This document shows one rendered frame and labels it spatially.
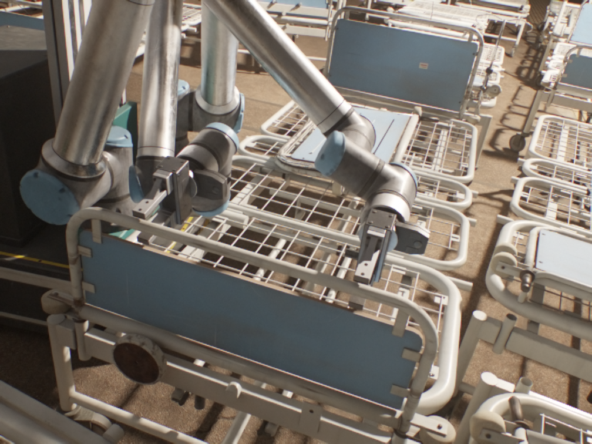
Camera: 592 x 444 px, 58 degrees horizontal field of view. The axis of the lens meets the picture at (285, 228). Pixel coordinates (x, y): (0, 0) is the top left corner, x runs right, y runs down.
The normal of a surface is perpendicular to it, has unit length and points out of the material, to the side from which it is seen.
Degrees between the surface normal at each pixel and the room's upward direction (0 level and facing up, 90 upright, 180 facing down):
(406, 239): 100
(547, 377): 0
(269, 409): 90
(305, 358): 90
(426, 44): 90
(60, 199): 95
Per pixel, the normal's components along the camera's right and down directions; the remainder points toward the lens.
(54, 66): -0.18, 0.50
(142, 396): 0.11, -0.85
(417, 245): -0.34, 0.60
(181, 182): 0.94, 0.26
